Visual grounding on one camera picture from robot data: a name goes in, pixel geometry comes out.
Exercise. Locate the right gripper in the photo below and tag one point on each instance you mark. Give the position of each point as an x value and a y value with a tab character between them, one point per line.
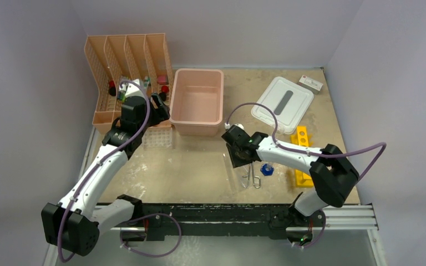
237	162

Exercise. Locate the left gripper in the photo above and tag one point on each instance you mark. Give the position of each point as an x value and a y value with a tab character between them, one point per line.
160	113

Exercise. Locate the clear acrylic tube rack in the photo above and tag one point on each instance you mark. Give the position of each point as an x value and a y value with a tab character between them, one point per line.
158	138

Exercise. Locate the pink plastic bin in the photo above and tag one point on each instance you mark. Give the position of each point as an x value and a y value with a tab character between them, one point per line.
197	101

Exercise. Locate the yellow test tube rack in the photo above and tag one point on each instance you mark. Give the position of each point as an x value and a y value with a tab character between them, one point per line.
301	138

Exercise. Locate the glass stirring rod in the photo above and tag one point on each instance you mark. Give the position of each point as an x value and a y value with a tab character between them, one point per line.
229	171

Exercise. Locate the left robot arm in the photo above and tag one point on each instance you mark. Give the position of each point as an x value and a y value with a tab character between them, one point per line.
74	224

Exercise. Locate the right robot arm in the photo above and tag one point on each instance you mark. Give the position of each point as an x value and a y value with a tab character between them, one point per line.
332	174

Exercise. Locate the metal crucible tongs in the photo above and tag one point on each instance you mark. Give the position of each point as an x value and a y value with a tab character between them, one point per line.
249	178

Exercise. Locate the pink box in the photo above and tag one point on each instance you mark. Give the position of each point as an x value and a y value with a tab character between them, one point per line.
162	79

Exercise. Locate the green capped tube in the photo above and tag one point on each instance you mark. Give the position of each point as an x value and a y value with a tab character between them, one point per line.
146	82

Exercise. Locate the red black bottle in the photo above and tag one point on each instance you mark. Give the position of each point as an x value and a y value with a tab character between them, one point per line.
112	88

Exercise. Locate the white plastic lid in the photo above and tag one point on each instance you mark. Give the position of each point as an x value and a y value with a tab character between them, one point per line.
287	101

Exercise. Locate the peach desk organizer rack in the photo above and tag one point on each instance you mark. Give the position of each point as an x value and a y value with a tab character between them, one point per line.
117	57

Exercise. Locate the white slide box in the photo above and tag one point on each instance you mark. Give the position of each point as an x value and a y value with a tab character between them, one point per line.
310	84

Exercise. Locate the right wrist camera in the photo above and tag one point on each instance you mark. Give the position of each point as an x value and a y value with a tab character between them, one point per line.
228	126

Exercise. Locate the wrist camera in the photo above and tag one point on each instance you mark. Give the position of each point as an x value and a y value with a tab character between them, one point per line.
128	89
228	126

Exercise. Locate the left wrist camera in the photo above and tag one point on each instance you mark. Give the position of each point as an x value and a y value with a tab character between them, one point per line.
128	89

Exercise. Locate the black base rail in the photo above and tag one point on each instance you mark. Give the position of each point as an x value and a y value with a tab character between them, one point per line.
275	221

